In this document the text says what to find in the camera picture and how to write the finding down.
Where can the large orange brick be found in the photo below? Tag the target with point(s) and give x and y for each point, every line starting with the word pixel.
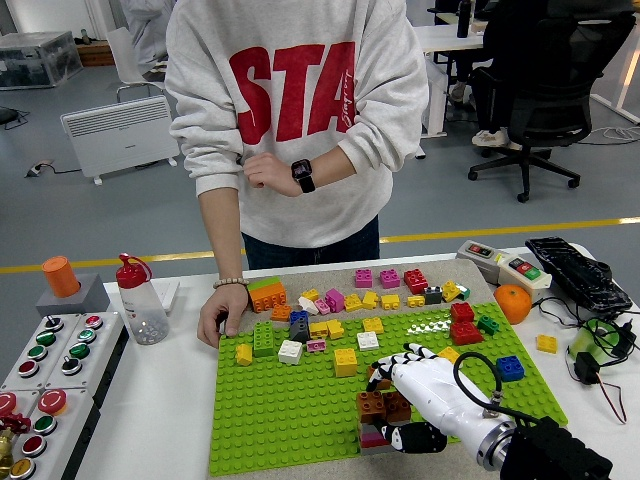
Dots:
pixel 269 300

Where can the person's right hand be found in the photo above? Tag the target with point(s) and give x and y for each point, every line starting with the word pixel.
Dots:
pixel 227 305

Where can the small orange brick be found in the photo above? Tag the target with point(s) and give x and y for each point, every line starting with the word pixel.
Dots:
pixel 280 312

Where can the green studded baseplate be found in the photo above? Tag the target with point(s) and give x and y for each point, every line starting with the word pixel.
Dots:
pixel 280 410

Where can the white desk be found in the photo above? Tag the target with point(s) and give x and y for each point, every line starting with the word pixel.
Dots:
pixel 450 37
pixel 629 75

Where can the white chair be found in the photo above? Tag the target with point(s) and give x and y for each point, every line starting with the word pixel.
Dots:
pixel 125 57

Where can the white panel heater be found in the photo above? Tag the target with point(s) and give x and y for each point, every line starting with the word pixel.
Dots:
pixel 120 135

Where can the black office chair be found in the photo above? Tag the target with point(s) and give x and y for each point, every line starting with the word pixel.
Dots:
pixel 550 110

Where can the dark green white brick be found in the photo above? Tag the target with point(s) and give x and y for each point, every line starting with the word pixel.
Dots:
pixel 465 293

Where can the tall yellow brick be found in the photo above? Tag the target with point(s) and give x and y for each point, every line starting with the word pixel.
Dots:
pixel 345 362

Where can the light pink brick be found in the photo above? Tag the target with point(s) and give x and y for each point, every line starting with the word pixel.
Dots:
pixel 323 306

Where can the brass fitting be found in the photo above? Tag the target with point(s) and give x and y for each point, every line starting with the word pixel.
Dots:
pixel 5 450

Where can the grey station red green buttons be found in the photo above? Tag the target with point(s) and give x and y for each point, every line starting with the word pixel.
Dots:
pixel 507 262

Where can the orange cylinder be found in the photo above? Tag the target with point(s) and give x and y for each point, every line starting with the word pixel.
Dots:
pixel 60 277

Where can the wooden crate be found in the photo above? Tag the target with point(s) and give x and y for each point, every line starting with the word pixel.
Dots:
pixel 95 55

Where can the person's right forearm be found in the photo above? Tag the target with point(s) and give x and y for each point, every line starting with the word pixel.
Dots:
pixel 222 235

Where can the small blue brick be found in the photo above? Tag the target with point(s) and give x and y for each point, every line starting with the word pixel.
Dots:
pixel 299 317

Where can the wide red brick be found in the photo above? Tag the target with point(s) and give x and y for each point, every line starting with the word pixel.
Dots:
pixel 466 332

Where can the white ribbed panel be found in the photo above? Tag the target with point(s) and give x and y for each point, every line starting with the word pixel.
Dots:
pixel 435 100

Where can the green tape roll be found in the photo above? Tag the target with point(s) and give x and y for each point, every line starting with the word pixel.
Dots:
pixel 580 345

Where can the clear bottle red cap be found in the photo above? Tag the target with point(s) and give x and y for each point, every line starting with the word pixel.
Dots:
pixel 142 310

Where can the white box with green buttons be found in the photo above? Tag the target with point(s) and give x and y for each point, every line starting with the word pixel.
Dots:
pixel 52 357
pixel 97 352

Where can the person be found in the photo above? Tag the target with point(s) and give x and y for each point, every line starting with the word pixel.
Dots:
pixel 510 50
pixel 310 220
pixel 145 35

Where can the magenta sloped brick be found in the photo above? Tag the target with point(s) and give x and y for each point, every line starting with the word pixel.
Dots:
pixel 336 299

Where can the black wristwatch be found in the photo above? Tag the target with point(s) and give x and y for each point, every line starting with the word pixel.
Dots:
pixel 302 172

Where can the grey studded brick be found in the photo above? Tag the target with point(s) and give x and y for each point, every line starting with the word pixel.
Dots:
pixel 369 425

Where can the grey station red black buttons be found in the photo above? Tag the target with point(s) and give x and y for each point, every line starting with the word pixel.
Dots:
pixel 467 252

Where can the lime green flat brick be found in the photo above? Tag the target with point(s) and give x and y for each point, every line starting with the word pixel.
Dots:
pixel 264 286

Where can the black bottle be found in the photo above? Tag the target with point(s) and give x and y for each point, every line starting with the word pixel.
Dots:
pixel 464 20

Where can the black plastic-wrapped device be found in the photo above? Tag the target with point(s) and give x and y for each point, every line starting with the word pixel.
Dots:
pixel 575 272

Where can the white box with mushroom button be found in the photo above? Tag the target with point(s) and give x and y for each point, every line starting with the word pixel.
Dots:
pixel 27 397
pixel 70 425

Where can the person's left forearm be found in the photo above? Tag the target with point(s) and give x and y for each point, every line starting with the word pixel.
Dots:
pixel 330 167

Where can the orange fruit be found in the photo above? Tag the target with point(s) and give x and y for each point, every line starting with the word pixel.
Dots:
pixel 512 303

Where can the person's left hand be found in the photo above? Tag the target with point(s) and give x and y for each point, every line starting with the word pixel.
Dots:
pixel 272 172

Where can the magenta flat brick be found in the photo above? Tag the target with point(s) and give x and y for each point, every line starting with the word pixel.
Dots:
pixel 372 439

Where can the small black module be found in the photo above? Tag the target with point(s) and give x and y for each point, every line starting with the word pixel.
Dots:
pixel 586 367

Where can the tall lime green brick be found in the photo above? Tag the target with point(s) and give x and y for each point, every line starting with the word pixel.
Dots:
pixel 263 340

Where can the small yellow brick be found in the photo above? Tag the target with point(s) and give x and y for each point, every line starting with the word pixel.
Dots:
pixel 244 354
pixel 311 295
pixel 416 301

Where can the dark grey sloped brick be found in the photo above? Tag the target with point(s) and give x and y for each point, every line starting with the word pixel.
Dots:
pixel 300 331

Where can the white black-fingered right robot hand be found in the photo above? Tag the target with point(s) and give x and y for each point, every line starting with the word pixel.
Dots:
pixel 430 385

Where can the white switch plate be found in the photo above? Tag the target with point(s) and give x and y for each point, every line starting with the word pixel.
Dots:
pixel 170 295

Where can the narrow white brick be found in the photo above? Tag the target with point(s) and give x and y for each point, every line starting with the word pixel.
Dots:
pixel 307 304

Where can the yellow and white brick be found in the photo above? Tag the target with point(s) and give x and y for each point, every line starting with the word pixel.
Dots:
pixel 448 354

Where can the black power plug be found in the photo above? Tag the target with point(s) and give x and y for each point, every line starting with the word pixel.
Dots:
pixel 625 340

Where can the small pink flat brick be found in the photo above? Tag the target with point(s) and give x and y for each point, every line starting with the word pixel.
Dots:
pixel 316 346

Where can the grey block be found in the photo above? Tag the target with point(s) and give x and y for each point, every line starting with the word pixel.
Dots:
pixel 92 297

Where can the floor socket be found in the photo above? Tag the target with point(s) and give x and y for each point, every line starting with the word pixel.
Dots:
pixel 37 170

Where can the grey flat brick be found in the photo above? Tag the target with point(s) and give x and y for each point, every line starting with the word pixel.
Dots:
pixel 375 450

